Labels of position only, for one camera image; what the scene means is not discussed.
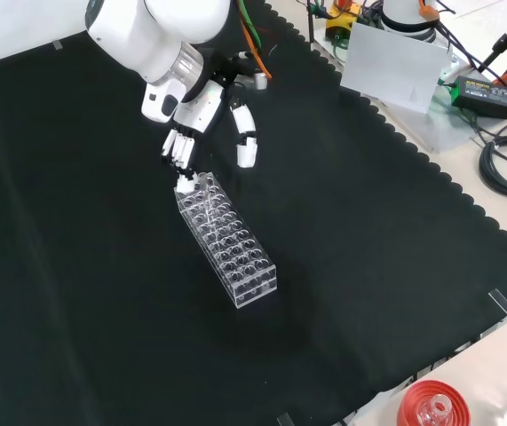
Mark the black cloth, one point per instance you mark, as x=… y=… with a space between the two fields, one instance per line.
x=102 y=266

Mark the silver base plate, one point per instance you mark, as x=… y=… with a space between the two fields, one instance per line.
x=439 y=128

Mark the black tripod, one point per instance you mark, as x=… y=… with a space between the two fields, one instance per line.
x=501 y=44

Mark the grey tape piece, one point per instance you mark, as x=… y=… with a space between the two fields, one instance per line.
x=57 y=44

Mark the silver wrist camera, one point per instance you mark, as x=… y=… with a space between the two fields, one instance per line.
x=259 y=80

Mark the clear glass test tube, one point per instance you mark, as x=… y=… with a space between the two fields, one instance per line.
x=204 y=188

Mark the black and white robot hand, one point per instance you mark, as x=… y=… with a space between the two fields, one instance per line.
x=195 y=111

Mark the yellow stop button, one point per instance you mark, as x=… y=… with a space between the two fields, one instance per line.
x=339 y=22

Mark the clear glass flask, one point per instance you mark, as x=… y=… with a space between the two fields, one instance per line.
x=439 y=404

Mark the pale board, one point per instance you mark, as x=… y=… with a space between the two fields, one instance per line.
x=390 y=66

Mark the black power adapter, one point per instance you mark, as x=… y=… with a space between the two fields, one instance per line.
x=484 y=95

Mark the clear acrylic clip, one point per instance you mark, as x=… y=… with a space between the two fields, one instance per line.
x=501 y=302
x=286 y=419

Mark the clear test tube rack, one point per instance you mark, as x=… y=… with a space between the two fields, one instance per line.
x=235 y=253

